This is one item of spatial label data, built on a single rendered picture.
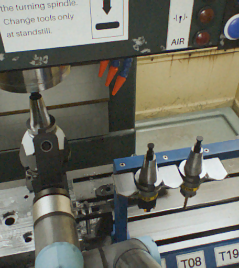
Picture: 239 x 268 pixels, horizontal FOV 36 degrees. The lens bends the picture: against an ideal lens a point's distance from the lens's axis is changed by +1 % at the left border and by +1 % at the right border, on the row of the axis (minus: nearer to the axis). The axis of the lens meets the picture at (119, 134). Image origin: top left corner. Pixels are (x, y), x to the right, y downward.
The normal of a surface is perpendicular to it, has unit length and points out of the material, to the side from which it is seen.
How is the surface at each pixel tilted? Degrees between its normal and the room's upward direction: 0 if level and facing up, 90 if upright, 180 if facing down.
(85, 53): 90
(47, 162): 59
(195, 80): 90
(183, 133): 0
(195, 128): 0
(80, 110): 89
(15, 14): 90
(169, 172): 0
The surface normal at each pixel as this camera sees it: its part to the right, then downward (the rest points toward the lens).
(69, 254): 0.52, -0.68
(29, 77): 0.25, 0.64
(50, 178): 0.24, 0.15
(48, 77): 0.60, 0.53
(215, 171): -0.01, -0.75
